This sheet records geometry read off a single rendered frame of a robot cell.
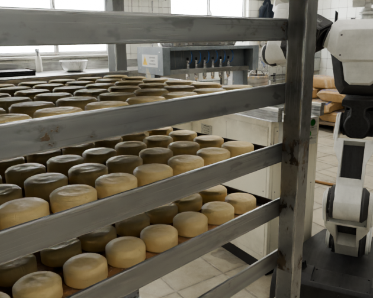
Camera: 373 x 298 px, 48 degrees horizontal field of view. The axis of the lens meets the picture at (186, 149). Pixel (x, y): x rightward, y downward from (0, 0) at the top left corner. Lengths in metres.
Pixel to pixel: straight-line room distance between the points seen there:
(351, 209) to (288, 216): 1.14
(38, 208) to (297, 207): 0.39
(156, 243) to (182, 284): 1.71
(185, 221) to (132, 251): 0.11
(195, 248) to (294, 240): 0.20
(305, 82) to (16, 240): 0.43
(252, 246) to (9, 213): 1.96
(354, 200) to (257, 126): 0.59
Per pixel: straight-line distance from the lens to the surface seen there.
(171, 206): 0.65
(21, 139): 0.38
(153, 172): 0.52
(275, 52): 1.68
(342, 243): 2.08
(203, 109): 0.50
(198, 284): 2.26
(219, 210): 0.63
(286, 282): 0.73
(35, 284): 0.49
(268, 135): 2.04
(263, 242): 2.24
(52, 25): 0.38
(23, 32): 0.37
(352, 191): 1.82
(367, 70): 1.82
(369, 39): 1.81
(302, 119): 0.63
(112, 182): 0.49
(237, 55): 2.83
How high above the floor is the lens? 1.22
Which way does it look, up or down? 15 degrees down
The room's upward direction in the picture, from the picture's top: 1 degrees counter-clockwise
